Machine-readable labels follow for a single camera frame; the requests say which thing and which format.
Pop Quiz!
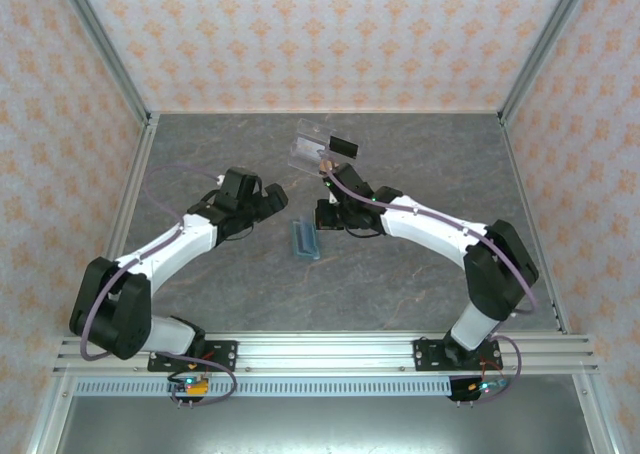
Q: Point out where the clear acrylic box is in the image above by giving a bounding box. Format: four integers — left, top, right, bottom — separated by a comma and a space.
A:
287, 117, 361, 176

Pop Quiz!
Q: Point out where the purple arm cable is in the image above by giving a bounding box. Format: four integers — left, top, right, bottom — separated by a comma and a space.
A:
79, 165, 238, 406
322, 166, 540, 405

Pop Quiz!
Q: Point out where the small controller board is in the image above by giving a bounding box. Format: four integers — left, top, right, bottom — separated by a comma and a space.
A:
167, 373, 211, 398
467, 378, 509, 398

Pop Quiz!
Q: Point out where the grey metal panel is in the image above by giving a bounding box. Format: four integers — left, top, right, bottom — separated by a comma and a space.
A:
54, 396, 591, 454

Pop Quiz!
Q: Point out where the aluminium frame post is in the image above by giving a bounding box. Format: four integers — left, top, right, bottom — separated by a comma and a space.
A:
497, 0, 599, 128
52, 0, 154, 128

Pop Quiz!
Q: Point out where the black card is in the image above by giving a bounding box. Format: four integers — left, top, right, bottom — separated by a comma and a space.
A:
327, 135, 361, 161

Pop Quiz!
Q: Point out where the aluminium table side rail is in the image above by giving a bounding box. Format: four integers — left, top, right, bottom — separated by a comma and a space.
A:
498, 113, 617, 454
24, 113, 161, 454

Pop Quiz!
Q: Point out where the blue card holder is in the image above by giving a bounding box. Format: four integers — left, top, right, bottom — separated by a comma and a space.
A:
289, 216, 324, 261

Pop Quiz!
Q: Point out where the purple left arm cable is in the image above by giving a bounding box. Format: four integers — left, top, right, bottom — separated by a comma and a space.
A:
79, 165, 238, 406

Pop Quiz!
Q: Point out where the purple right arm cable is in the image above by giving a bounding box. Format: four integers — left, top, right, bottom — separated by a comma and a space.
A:
322, 166, 540, 405

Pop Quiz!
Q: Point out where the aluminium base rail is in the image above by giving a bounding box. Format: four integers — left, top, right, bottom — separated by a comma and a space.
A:
52, 331, 599, 375

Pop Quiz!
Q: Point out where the slotted grey cable duct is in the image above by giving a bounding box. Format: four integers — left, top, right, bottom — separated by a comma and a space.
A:
73, 376, 511, 399

